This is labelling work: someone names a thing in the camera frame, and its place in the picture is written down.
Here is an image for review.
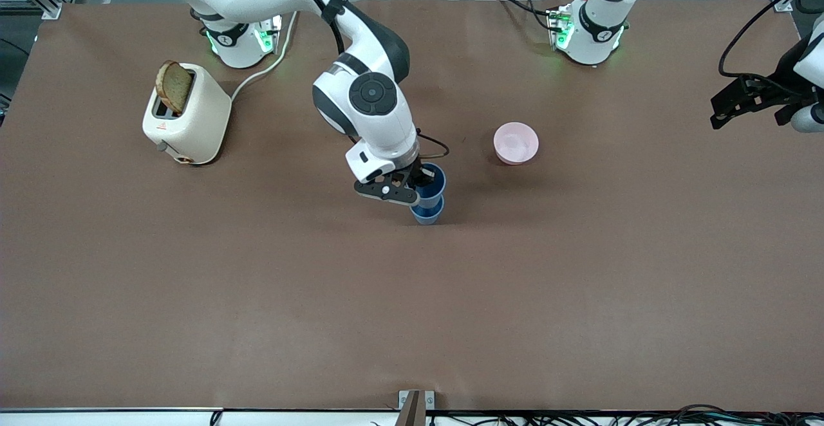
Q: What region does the blue plastic cup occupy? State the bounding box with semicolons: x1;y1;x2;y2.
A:
412;162;447;212
410;196;445;226

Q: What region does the pink bowl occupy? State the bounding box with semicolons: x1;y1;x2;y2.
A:
493;122;540;166

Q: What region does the brown table cover mat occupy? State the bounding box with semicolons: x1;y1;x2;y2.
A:
0;0;824;412

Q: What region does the cream white toaster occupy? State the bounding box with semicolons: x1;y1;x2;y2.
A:
142;62;232;166

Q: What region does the brown toast slice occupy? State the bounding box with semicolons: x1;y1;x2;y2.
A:
156;60;194;116

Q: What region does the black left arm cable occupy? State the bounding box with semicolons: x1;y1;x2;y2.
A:
719;0;824;82

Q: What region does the white toaster power cable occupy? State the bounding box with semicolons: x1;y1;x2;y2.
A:
230;11;300;102

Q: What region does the black arm base cable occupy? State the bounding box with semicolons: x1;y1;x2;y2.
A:
494;0;557;31

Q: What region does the metal table edge bracket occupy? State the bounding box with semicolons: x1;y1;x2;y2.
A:
398;390;436;426

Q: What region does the black floor cable bundle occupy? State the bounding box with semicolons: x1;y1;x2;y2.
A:
428;404;824;426

